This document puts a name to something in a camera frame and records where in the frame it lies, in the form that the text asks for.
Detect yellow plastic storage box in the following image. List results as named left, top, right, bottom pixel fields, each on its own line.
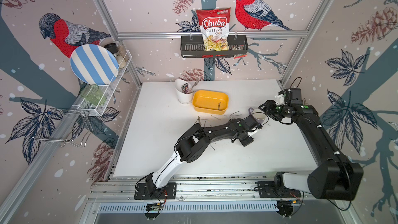
left=192, top=90, right=229, bottom=115

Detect purple ceramic mug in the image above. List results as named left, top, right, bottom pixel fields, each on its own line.
left=248, top=107, right=268, bottom=124

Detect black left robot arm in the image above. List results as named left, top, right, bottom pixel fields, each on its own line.
left=145, top=115, right=262, bottom=195

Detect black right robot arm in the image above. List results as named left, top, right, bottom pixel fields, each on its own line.
left=259, top=89, right=364, bottom=201

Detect white utensil holder cup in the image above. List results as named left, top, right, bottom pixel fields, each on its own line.
left=175, top=79, right=199, bottom=104

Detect red cassava chips bag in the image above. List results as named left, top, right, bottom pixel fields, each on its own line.
left=197, top=8, right=231, bottom=51

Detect light spice jar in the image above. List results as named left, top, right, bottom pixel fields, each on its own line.
left=117, top=43, right=130, bottom=64

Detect green glass cup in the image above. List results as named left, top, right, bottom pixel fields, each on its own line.
left=80, top=85, right=106, bottom=106

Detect dark lid spice jar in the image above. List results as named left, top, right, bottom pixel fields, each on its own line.
left=104, top=43, right=123, bottom=65

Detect blue white striped plate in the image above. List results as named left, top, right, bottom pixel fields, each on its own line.
left=70, top=44, right=119, bottom=86

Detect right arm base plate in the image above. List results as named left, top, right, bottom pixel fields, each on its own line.
left=257, top=172, right=302, bottom=199

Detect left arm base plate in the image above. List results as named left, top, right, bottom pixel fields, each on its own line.
left=134, top=173, right=177, bottom=200

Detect black wire wall basket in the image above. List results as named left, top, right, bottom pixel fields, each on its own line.
left=180, top=35, right=248, bottom=58

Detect clear wire wall shelf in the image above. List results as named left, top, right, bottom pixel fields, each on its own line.
left=61, top=45, right=132, bottom=117

